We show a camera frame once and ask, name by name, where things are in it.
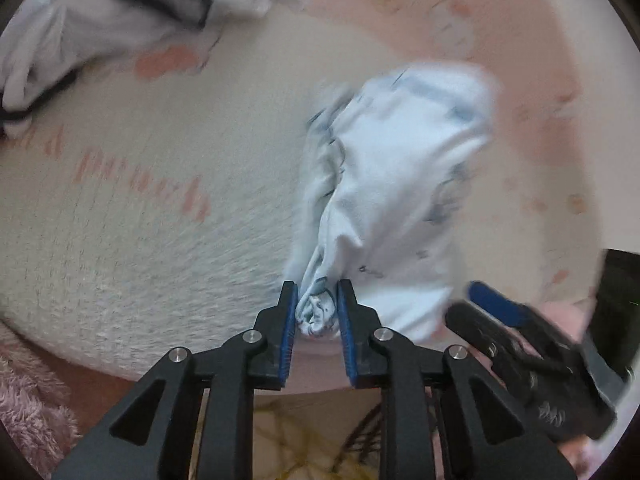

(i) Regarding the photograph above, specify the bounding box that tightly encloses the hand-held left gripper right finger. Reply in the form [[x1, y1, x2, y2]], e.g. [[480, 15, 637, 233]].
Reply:
[[336, 279, 576, 480]]

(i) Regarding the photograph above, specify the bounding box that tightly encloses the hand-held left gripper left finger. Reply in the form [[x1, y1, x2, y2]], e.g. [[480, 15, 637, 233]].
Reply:
[[52, 280, 300, 480]]

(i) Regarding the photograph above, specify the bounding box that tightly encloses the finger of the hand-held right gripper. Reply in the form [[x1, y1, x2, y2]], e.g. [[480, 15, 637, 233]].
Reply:
[[466, 279, 585, 357], [444, 301, 552, 375]]

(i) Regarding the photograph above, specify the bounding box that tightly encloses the light blue cartoon-print shirt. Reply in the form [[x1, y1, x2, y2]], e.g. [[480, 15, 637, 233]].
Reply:
[[285, 62, 496, 348]]

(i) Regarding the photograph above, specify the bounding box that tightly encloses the cream pink printed blanket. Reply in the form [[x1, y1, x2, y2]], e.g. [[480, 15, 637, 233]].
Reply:
[[0, 0, 640, 393]]

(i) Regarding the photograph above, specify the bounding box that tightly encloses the pink fluffy blanket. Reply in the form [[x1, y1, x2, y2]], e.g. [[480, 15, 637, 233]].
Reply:
[[0, 300, 640, 480]]

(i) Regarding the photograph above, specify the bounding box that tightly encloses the white garment with black trim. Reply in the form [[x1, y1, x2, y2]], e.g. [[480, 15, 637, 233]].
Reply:
[[0, 0, 296, 138]]

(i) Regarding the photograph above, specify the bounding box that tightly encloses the gold wire frame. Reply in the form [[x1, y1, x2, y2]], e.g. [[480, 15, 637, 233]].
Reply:
[[250, 405, 381, 480]]

